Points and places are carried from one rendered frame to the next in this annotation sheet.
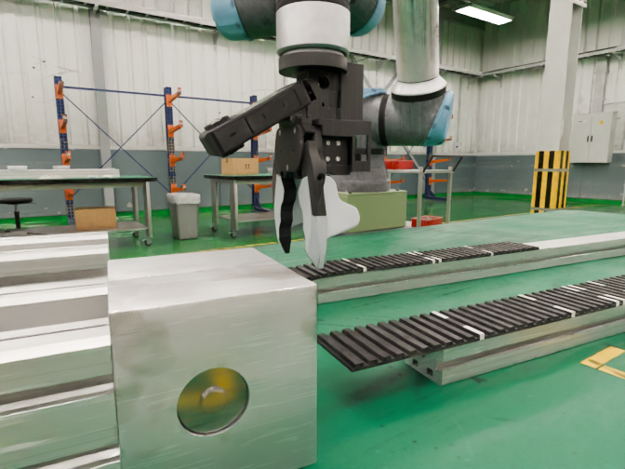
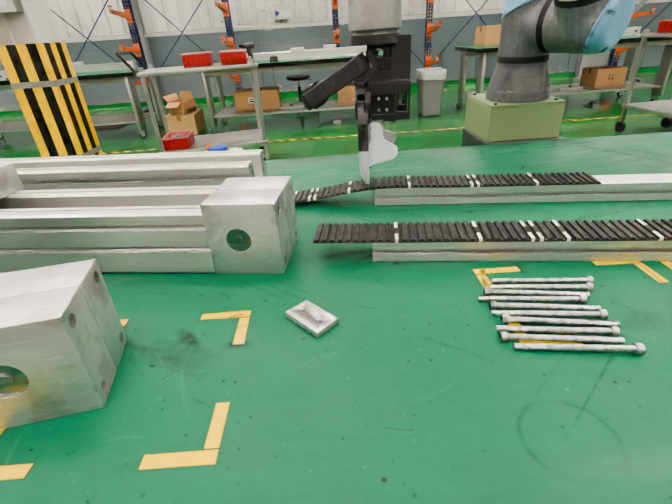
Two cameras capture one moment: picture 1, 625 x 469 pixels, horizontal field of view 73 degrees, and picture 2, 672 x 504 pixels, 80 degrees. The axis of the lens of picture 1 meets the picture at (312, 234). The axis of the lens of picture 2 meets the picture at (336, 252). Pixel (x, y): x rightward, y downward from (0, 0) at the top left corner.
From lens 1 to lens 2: 0.34 m
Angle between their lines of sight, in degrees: 37
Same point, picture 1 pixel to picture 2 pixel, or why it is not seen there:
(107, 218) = not seen: hidden behind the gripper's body
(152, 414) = (218, 240)
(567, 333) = (488, 252)
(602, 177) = not seen: outside the picture
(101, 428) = (203, 240)
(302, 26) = (356, 17)
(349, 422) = (312, 264)
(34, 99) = not seen: outside the picture
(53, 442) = (190, 241)
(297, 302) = (266, 209)
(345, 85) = (395, 53)
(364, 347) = (331, 234)
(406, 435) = (328, 274)
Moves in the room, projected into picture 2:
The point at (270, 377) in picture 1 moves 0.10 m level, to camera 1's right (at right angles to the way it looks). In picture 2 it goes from (258, 236) to (329, 253)
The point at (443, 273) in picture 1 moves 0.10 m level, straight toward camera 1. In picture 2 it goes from (486, 194) to (449, 212)
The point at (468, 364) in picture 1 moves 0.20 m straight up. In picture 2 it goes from (391, 254) to (392, 84)
